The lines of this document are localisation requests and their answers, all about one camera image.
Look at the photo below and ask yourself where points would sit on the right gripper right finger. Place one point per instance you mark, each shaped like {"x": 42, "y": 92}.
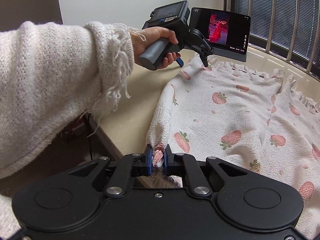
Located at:
{"x": 187, "y": 167}

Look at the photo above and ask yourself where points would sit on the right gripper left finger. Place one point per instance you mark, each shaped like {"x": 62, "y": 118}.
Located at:
{"x": 127, "y": 169}

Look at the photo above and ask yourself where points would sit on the white strawberry print garment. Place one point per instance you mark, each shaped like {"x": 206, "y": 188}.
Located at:
{"x": 255, "y": 120}

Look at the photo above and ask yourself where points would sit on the person left hand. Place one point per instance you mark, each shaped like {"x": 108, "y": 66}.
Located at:
{"x": 155, "y": 48}

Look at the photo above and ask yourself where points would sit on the black tablet on stand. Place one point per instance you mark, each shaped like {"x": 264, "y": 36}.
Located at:
{"x": 226, "y": 32}

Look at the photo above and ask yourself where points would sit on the metal window railing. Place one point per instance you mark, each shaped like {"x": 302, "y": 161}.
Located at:
{"x": 288, "y": 29}

